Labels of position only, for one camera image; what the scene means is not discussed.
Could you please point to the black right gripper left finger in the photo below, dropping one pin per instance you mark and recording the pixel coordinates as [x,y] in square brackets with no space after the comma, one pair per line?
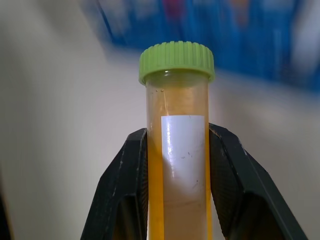
[117,185]

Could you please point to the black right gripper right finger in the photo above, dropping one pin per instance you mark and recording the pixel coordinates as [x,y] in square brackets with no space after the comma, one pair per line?
[250,180]

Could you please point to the yellow test tube green cap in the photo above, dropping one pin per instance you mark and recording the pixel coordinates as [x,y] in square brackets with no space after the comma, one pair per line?
[178,140]

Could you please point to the blue test tube rack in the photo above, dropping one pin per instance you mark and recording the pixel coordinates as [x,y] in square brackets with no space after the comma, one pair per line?
[220,30]

